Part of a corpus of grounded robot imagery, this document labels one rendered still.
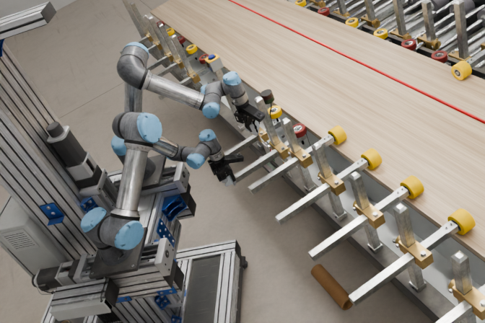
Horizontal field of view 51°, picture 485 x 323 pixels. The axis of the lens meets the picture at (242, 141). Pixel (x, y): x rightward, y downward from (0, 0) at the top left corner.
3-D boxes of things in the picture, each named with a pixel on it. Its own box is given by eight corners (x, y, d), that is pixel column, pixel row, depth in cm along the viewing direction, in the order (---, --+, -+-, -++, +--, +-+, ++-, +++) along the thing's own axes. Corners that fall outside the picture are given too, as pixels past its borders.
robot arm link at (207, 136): (193, 138, 237) (203, 126, 242) (202, 155, 244) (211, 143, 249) (206, 140, 233) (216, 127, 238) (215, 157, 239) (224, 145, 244)
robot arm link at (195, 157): (183, 169, 239) (195, 153, 245) (202, 171, 232) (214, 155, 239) (177, 156, 234) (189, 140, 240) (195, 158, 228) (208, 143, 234)
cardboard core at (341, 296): (340, 304, 271) (309, 269, 295) (343, 312, 276) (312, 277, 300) (352, 295, 273) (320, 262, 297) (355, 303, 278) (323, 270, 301)
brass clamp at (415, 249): (421, 271, 175) (419, 262, 173) (395, 248, 186) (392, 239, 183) (435, 261, 177) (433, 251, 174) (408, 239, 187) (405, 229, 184)
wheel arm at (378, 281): (356, 307, 173) (354, 301, 170) (349, 300, 175) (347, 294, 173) (466, 225, 182) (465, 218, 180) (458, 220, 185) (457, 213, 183)
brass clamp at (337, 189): (335, 197, 215) (333, 189, 212) (317, 182, 226) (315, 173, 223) (347, 189, 216) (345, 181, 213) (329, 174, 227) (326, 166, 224)
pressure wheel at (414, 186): (406, 182, 198) (396, 182, 205) (416, 200, 198) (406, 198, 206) (418, 174, 199) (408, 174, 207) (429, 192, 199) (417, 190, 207)
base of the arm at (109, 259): (97, 268, 214) (85, 254, 208) (107, 240, 226) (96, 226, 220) (129, 262, 210) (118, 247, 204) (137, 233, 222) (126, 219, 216)
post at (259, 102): (284, 171, 274) (256, 100, 246) (281, 168, 277) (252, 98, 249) (290, 167, 275) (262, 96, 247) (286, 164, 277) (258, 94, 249)
